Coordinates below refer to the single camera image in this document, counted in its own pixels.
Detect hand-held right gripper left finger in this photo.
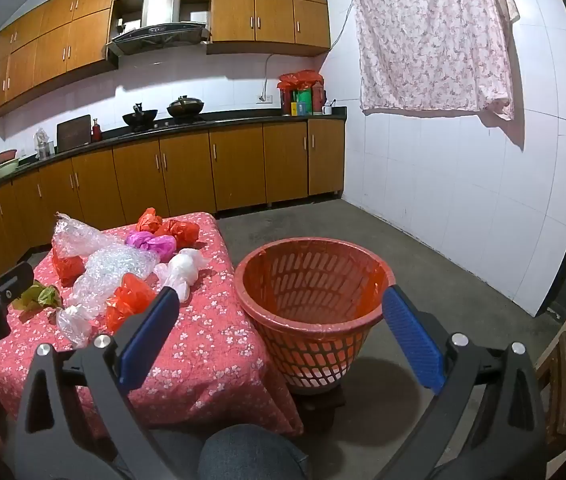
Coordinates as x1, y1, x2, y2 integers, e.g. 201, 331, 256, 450
10, 286, 181, 480

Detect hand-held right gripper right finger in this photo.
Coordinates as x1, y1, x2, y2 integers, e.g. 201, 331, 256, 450
382, 285, 548, 480

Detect green foil wrapper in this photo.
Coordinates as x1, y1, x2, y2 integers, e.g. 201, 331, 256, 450
10, 284, 62, 313

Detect large red plastic bag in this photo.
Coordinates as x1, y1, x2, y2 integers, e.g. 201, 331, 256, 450
52, 250, 86, 287

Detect orange plastic basket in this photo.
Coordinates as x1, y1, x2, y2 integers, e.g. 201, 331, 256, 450
234, 238, 396, 395

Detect red floral tablecloth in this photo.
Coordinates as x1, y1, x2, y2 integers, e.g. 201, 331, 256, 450
0, 211, 305, 438

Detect small clear plastic bag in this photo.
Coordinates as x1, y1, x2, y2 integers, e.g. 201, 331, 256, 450
56, 304, 95, 348

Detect white plastic bag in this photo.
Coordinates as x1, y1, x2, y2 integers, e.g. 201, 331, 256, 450
153, 248, 211, 302

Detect purple plastic bag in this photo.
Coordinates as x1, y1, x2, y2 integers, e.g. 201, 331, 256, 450
126, 230, 178, 263

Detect small red plastic bag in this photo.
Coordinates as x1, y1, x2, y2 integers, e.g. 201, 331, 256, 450
136, 207, 165, 234
155, 219, 200, 250

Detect small dark stool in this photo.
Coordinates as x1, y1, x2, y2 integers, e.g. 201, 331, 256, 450
295, 382, 351, 413

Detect person's leg in jeans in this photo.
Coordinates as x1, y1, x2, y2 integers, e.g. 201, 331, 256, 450
197, 424, 309, 480

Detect dark wooden cutting board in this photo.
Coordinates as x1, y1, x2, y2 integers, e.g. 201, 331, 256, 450
56, 114, 93, 152

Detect wooden base cabinets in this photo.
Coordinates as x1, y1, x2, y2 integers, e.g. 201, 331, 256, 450
0, 115, 348, 281

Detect black wok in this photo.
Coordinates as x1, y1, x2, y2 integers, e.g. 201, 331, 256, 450
166, 95, 205, 120
122, 103, 159, 127

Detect black gas hob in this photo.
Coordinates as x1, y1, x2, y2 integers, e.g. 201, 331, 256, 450
117, 117, 207, 135

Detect black wok right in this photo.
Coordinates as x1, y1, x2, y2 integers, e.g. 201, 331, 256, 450
166, 95, 205, 120

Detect black kitchen countertop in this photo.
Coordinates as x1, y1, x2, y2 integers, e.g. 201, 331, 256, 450
0, 106, 348, 201

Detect steel range hood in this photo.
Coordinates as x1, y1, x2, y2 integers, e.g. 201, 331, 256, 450
106, 0, 212, 57

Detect pink floral hanging cloth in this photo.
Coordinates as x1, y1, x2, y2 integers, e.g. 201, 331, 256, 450
349, 0, 521, 121

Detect wooden wall cabinets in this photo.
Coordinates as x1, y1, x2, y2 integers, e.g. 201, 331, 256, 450
0, 0, 331, 118

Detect white power cable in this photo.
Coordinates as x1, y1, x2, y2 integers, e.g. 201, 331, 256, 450
262, 51, 289, 97

